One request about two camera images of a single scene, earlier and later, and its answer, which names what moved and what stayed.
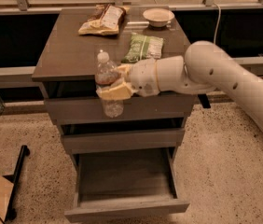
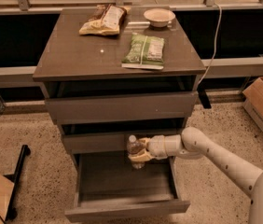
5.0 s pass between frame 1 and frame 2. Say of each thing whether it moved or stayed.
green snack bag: stayed
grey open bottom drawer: stayed
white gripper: moved
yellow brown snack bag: stayed
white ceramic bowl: stayed
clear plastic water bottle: moved
